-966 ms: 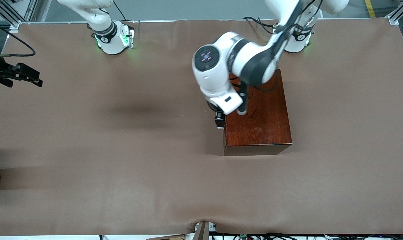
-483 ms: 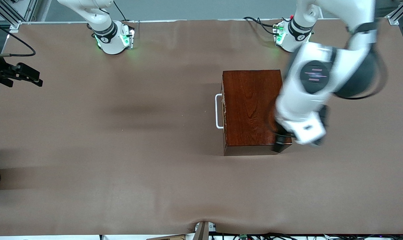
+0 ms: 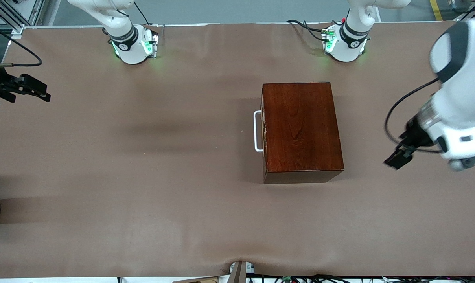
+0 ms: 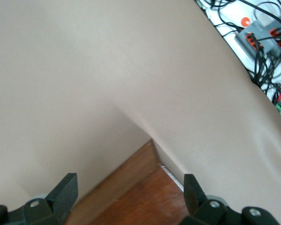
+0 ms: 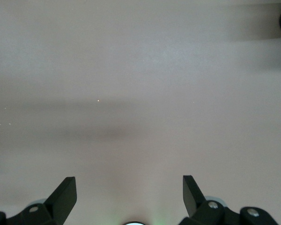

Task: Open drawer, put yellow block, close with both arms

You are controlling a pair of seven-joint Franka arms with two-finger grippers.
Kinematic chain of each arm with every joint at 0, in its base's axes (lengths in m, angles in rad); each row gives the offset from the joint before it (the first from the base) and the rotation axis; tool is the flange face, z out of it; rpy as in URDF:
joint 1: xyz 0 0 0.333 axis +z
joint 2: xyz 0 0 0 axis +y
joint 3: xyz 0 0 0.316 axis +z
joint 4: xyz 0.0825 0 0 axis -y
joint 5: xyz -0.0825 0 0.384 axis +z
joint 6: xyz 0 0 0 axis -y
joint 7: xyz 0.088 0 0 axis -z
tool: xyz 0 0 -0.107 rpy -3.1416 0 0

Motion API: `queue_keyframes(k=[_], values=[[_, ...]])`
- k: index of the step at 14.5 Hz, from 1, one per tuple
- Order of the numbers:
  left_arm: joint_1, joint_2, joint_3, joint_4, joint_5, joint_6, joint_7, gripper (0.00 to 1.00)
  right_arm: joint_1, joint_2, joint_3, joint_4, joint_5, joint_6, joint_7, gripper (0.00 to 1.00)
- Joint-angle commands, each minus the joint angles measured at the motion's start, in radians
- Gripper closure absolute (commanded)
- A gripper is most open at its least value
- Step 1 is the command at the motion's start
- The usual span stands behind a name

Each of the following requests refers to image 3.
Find white drawer handle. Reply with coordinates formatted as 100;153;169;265
254;110;265;153

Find dark wood drawer cabinet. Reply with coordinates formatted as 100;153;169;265
261;82;345;184

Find yellow floor tape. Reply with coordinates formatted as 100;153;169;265
429;0;444;21

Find brown table cover sheet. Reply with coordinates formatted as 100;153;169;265
0;22;475;279

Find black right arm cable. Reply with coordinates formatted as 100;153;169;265
0;22;43;69

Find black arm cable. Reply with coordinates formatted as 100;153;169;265
384;78;443;154
0;22;43;69

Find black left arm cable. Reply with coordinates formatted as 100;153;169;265
384;78;443;154

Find aluminium frame rail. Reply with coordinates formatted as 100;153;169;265
0;0;45;39

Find black cables along table edge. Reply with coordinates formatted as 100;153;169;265
247;274;475;283

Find thin black base cable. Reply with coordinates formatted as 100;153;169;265
133;0;150;25

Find black base cable bundle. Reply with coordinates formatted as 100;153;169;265
287;19;334;42

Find metal table edge bracket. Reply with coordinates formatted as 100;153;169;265
226;261;255;283

